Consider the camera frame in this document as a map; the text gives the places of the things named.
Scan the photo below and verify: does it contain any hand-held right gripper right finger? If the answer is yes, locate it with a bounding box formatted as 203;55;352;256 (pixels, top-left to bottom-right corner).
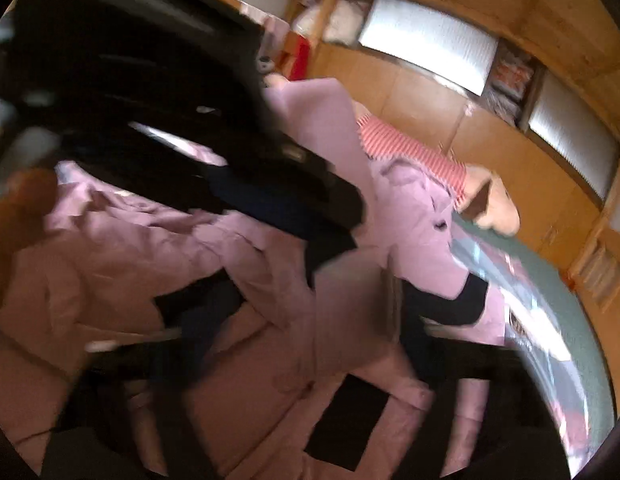
400;279;573;480

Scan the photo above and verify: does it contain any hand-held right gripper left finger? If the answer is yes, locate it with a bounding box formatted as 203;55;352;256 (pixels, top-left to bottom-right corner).
44;269;247;478

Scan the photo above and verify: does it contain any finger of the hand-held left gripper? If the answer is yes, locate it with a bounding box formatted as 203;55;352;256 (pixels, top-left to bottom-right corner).
270;142;367;233
207;164;361;288

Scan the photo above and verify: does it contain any pink coat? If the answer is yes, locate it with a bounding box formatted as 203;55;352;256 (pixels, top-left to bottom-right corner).
0;76;508;480

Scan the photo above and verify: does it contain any person's left hand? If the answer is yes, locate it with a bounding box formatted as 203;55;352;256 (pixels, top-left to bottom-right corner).
0;167;58;313

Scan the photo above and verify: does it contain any red striped cloth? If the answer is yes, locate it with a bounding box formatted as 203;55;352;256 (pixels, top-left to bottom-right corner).
357;114;468;203

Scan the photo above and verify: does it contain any red box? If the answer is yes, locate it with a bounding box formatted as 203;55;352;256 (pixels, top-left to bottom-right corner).
289;35;311;82

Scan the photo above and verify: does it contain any green patterned blanket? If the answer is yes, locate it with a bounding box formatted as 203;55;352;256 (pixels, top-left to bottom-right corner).
452;212;618;478

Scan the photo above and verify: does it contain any tan plush toy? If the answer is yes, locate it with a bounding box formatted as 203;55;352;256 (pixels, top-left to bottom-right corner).
462;164;522;237

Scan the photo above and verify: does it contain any frosted cabinet door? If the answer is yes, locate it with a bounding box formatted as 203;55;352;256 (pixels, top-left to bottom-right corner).
357;0;500;97
527;79;620;203

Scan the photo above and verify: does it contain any wooden cabinet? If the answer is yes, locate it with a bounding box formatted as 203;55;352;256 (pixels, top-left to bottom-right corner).
285;0;620;311

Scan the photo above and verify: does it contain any stack of books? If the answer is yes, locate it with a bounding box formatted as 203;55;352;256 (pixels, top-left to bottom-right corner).
482;45;543;128

